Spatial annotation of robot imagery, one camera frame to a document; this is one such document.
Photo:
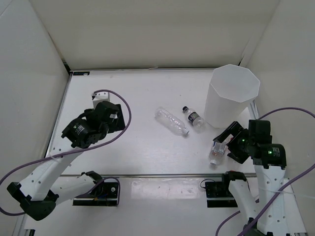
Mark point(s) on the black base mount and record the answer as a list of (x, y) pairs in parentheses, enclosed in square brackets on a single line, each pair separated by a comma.
[(107, 194), (217, 193)]

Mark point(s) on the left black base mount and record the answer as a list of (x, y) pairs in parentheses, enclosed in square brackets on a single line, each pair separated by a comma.
[(107, 194)]

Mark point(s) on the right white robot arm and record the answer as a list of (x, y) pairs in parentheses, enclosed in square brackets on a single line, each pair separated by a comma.
[(267, 216)]

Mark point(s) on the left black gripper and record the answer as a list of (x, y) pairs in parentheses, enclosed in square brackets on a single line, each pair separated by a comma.
[(119, 124)]

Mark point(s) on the red-labelled clear plastic bottle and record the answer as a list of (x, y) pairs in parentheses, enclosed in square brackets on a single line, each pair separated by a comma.
[(217, 152)]

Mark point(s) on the large clear plastic bottle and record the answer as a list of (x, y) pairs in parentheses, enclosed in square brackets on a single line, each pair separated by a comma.
[(171, 122)]

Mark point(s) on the small black-capped plastic bottle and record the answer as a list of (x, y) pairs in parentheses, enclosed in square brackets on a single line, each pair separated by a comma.
[(194, 119)]

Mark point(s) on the white octagonal plastic bin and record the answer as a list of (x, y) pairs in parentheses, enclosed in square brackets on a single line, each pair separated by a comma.
[(231, 89)]

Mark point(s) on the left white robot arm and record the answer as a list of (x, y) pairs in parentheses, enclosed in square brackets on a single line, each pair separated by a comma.
[(40, 192)]

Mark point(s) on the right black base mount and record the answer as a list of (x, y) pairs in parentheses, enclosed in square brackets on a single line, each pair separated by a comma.
[(217, 193)]

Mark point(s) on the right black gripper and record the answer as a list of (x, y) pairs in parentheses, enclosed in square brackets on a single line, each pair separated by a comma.
[(235, 129)]

